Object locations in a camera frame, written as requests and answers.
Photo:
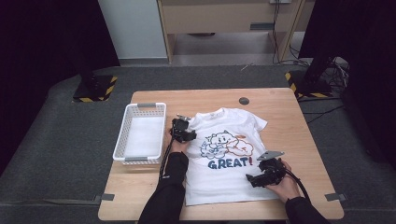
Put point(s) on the person's left hand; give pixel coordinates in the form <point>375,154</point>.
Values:
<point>176,146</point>

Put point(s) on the grey table grommet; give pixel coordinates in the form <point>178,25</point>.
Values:
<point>243,100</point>

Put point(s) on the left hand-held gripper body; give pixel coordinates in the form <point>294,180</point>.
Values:
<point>180,127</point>

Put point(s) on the white plastic basket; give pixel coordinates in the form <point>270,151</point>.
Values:
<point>141,137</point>

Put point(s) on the white printed t-shirt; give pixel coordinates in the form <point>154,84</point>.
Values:
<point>227,174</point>

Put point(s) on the person's right hand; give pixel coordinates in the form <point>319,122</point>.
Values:
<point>288,186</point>

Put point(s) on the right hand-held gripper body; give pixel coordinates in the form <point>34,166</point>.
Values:
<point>271,169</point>

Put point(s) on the grey tape strip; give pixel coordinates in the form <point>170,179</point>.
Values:
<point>335,196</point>
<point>107,197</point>

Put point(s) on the striped black stand base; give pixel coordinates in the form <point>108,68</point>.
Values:
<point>93,88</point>
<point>306,85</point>

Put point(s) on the black curtain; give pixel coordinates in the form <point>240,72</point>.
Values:
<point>367,46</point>
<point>46,37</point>

